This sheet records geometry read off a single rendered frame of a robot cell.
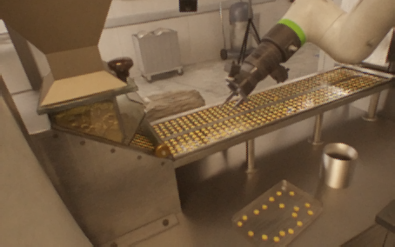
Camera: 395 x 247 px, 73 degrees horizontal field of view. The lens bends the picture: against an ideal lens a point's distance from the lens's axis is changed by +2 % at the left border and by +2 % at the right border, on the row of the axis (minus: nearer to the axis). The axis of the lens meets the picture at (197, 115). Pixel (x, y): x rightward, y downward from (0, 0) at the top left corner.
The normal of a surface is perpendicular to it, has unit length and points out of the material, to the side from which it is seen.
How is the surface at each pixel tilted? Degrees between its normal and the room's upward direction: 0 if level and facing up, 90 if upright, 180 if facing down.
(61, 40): 114
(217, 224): 0
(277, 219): 0
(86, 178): 90
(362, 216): 0
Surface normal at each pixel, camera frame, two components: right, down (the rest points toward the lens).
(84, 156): 0.43, 0.38
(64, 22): 0.44, 0.70
